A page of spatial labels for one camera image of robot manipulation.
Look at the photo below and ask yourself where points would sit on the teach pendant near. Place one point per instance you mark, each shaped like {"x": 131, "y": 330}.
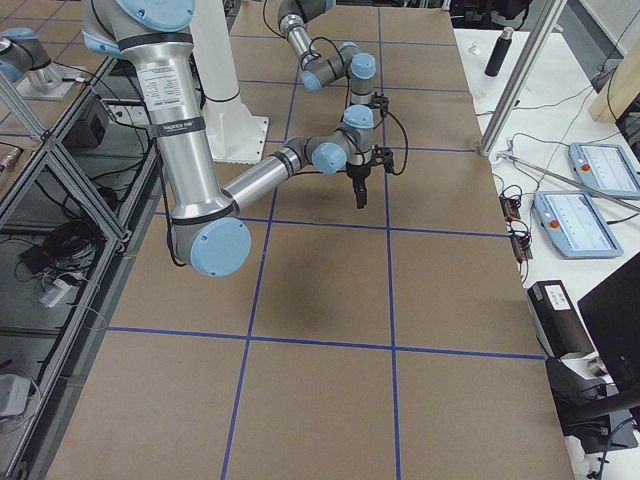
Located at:
{"x": 574, "y": 225}

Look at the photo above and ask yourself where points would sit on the black water bottle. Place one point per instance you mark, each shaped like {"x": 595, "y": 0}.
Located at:
{"x": 499, "y": 52}

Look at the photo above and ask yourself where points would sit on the aluminium frame post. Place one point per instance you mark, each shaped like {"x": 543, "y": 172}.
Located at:
{"x": 532, "y": 48}

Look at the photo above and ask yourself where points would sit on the teach pendant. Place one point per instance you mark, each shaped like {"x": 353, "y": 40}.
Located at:
{"x": 606, "y": 168}
{"x": 574, "y": 225}

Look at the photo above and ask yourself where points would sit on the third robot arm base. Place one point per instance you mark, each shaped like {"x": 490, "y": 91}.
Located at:
{"x": 26, "y": 63}

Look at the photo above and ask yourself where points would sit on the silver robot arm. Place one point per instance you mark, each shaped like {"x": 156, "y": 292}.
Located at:
{"x": 181, "y": 54}
{"x": 325, "y": 55}

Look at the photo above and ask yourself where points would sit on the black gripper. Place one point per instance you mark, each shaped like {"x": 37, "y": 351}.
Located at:
{"x": 358, "y": 174}

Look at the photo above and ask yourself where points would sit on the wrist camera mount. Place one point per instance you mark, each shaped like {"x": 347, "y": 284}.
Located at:
{"x": 380, "y": 102}
{"x": 383, "y": 156}

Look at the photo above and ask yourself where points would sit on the black monitor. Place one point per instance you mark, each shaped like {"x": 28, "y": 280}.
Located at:
{"x": 610, "y": 312}

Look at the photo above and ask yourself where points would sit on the teach pendant far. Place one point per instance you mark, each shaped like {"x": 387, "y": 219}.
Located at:
{"x": 606, "y": 168}

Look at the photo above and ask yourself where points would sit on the small circuit board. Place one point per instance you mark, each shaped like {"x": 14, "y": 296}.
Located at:
{"x": 510, "y": 208}

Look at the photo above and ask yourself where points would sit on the white pedestal column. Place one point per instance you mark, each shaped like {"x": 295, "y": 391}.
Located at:
{"x": 235, "y": 135}

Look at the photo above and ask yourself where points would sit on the black box with label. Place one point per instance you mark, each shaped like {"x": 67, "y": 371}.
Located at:
{"x": 558, "y": 326}

